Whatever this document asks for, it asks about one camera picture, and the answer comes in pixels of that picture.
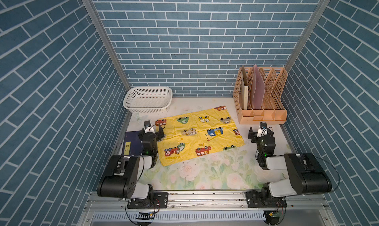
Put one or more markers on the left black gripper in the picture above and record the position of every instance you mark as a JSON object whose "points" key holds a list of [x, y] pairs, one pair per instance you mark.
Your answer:
{"points": [[160, 133]]}

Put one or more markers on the dark blue book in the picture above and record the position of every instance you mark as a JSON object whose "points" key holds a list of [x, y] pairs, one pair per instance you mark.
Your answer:
{"points": [[132, 145]]}

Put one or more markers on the yellow cartoon car pillowcase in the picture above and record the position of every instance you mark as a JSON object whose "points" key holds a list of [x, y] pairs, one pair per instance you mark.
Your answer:
{"points": [[197, 134]]}

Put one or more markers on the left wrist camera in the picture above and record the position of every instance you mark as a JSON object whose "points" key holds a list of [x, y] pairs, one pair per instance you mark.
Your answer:
{"points": [[147, 124]]}

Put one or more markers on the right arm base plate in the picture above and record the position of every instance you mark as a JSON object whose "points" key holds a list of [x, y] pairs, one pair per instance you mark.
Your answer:
{"points": [[263, 199]]}

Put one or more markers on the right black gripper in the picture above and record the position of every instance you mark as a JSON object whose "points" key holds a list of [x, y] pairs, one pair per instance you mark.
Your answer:
{"points": [[253, 134]]}

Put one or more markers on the white perforated plastic basket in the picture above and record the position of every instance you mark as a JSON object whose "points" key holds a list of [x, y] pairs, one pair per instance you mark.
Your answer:
{"points": [[148, 99]]}

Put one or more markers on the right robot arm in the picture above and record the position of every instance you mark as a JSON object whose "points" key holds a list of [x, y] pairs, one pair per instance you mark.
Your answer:
{"points": [[305, 174]]}

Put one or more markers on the pink folder in organizer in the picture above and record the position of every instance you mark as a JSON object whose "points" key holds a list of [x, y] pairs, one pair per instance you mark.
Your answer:
{"points": [[258, 88]]}

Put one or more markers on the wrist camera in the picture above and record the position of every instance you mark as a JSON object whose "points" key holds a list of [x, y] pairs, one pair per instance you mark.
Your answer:
{"points": [[147, 124], [262, 129]]}

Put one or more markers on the orange plastic file organizer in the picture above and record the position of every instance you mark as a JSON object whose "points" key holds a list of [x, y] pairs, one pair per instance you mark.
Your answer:
{"points": [[272, 110]]}

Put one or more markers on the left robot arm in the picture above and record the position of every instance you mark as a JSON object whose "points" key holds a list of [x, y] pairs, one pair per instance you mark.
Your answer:
{"points": [[121, 175]]}

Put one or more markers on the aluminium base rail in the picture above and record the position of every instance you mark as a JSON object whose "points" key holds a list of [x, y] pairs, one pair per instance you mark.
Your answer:
{"points": [[207, 200]]}

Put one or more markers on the beige folder in organizer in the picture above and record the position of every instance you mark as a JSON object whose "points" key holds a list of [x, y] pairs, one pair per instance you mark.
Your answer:
{"points": [[244, 89]]}

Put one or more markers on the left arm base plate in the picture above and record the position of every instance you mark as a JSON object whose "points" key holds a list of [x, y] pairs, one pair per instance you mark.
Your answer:
{"points": [[154, 200]]}

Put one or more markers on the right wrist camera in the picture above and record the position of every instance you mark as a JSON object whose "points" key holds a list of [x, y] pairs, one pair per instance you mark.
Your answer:
{"points": [[262, 129]]}

